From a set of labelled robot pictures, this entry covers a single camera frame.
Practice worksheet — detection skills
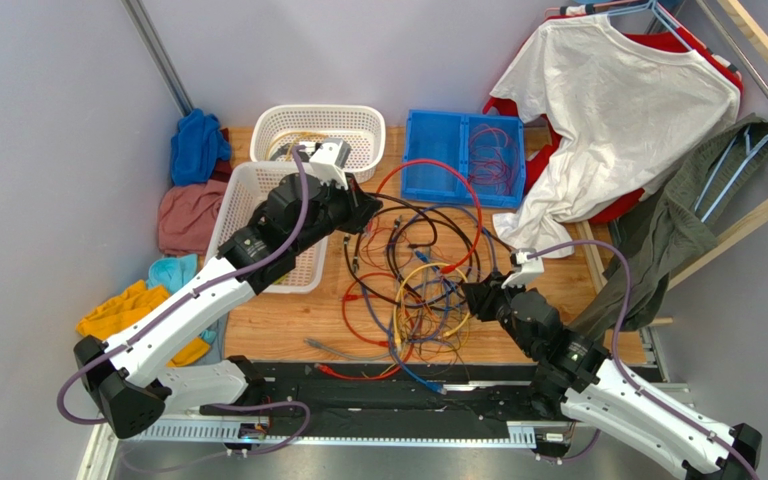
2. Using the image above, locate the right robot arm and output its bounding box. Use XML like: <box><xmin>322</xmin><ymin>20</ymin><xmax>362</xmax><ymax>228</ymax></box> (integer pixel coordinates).
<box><xmin>461</xmin><ymin>273</ymin><xmax>762</xmax><ymax>479</ymax></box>

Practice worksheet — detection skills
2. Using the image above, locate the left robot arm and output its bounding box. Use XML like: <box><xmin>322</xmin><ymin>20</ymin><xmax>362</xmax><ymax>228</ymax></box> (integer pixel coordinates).
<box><xmin>74</xmin><ymin>173</ymin><xmax>383</xmax><ymax>439</ymax></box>

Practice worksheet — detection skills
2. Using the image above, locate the thick blue ethernet cable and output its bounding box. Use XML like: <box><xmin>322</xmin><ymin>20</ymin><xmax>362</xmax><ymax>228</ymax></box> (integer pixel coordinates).
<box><xmin>361</xmin><ymin>203</ymin><xmax>498</xmax><ymax>395</ymax></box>

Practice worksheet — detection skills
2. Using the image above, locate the white rectangular basket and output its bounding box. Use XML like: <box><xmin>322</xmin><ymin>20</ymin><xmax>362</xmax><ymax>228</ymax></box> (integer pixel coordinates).
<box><xmin>204</xmin><ymin>162</ymin><xmax>328</xmax><ymax>294</ymax></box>

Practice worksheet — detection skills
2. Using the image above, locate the grey ethernet cable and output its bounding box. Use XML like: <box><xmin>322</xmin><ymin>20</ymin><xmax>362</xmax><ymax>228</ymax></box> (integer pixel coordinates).
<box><xmin>304</xmin><ymin>336</ymin><xmax>392</xmax><ymax>363</ymax></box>

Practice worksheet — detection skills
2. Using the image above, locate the red garment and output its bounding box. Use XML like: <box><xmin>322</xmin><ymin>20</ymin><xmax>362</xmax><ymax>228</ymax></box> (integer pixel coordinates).
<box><xmin>482</xmin><ymin>5</ymin><xmax>745</xmax><ymax>226</ymax></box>

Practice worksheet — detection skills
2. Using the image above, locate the blue cloth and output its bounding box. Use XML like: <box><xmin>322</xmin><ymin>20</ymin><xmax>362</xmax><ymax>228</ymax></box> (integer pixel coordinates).
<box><xmin>170</xmin><ymin>109</ymin><xmax>232</xmax><ymax>187</ymax></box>

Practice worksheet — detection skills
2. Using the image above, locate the thin blue wire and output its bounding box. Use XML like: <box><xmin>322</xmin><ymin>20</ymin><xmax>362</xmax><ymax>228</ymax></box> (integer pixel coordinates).
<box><xmin>410</xmin><ymin>246</ymin><xmax>478</xmax><ymax>334</ymax></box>

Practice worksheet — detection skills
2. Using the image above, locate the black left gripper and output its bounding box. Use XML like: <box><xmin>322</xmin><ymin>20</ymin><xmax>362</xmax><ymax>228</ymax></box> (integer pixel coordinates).
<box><xmin>290</xmin><ymin>170</ymin><xmax>382</xmax><ymax>255</ymax></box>

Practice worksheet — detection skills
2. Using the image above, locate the thin brown wire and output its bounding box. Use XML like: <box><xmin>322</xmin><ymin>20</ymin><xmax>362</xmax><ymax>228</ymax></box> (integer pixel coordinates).
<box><xmin>390</xmin><ymin>279</ymin><xmax>485</xmax><ymax>367</ymax></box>

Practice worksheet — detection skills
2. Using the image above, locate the wooden clothes rack frame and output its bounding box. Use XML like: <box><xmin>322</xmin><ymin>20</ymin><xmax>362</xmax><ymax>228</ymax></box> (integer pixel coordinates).
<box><xmin>543</xmin><ymin>0</ymin><xmax>768</xmax><ymax>327</ymax></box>

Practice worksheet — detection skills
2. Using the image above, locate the blue divided bin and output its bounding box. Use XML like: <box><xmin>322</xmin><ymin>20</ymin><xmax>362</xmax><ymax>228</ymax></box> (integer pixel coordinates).
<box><xmin>400</xmin><ymin>110</ymin><xmax>527</xmax><ymax>209</ymax></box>

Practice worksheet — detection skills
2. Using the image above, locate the yellow cloth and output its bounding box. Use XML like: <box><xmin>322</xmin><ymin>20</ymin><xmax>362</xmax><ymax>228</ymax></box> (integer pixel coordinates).
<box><xmin>76</xmin><ymin>280</ymin><xmax>211</xmax><ymax>367</ymax></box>

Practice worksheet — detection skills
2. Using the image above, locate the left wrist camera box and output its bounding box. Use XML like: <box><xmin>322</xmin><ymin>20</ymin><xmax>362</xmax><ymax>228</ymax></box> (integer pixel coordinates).
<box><xmin>308</xmin><ymin>137</ymin><xmax>351</xmax><ymax>190</ymax></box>

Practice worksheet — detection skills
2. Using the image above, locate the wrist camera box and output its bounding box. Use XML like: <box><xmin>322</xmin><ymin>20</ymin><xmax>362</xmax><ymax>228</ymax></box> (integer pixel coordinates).
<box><xmin>308</xmin><ymin>137</ymin><xmax>351</xmax><ymax>190</ymax></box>
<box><xmin>502</xmin><ymin>248</ymin><xmax>545</xmax><ymax>288</ymax></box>

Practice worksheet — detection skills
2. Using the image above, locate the white oval basket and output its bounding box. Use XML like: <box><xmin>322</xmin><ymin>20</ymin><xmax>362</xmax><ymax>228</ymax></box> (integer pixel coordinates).
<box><xmin>249</xmin><ymin>104</ymin><xmax>386</xmax><ymax>183</ymax></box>

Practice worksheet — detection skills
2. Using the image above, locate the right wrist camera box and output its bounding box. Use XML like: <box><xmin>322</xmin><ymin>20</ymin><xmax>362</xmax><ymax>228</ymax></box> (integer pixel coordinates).
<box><xmin>502</xmin><ymin>248</ymin><xmax>545</xmax><ymax>288</ymax></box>

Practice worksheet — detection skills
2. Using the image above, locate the olive green garment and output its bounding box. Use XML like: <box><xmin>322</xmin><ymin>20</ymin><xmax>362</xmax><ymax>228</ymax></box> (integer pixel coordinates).
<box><xmin>570</xmin><ymin>114</ymin><xmax>768</xmax><ymax>339</ymax></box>

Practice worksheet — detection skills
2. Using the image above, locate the thin dark red wire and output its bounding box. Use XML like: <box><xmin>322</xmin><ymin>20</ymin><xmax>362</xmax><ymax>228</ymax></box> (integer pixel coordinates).
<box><xmin>466</xmin><ymin>123</ymin><xmax>522</xmax><ymax>198</ymax></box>

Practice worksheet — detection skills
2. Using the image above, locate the thick red ethernet cable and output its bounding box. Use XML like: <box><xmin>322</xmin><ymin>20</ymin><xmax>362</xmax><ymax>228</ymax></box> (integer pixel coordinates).
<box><xmin>311</xmin><ymin>270</ymin><xmax>425</xmax><ymax>382</ymax></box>

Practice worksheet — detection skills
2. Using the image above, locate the thick yellow ethernet cable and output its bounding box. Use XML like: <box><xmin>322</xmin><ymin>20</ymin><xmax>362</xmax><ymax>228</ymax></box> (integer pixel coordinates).
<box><xmin>265</xmin><ymin>130</ymin><xmax>332</xmax><ymax>164</ymax></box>

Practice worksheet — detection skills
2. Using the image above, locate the cyan cloth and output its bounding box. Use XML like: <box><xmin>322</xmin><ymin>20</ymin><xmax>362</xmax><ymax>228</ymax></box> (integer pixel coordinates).
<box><xmin>146</xmin><ymin>254</ymin><xmax>219</xmax><ymax>345</ymax></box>

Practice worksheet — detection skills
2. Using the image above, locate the white t-shirt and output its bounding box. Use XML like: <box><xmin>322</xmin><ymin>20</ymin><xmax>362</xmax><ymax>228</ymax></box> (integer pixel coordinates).
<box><xmin>490</xmin><ymin>13</ymin><xmax>742</xmax><ymax>260</ymax></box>

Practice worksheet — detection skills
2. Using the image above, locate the pink cloth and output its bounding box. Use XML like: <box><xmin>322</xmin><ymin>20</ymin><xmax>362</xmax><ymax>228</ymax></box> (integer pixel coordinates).
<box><xmin>157</xmin><ymin>180</ymin><xmax>228</xmax><ymax>256</ymax></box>

